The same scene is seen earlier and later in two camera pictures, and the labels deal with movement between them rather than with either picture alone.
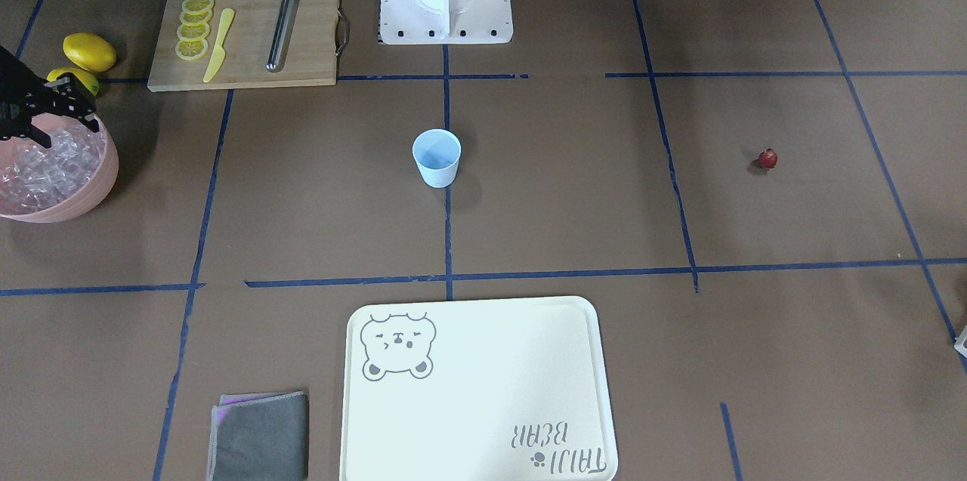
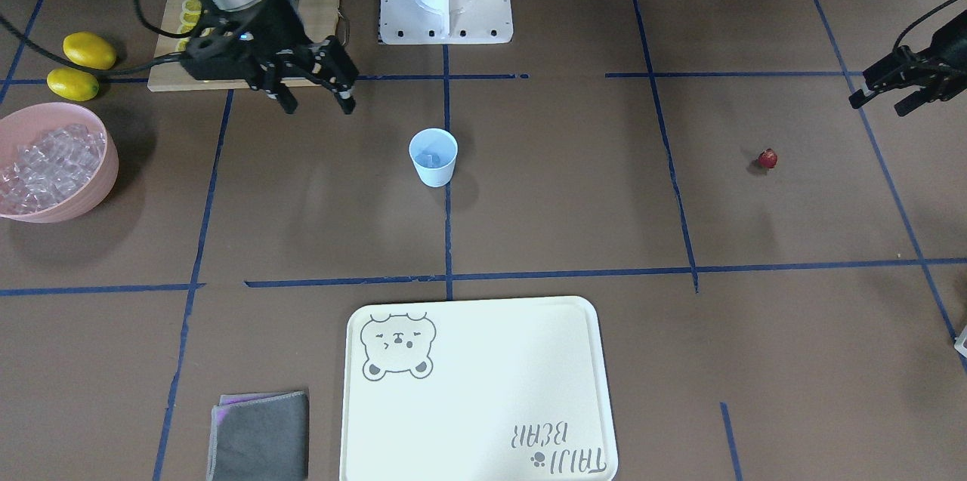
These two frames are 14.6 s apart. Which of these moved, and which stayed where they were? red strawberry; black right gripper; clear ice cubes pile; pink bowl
Moved: black right gripper
Stayed: pink bowl; red strawberry; clear ice cubes pile
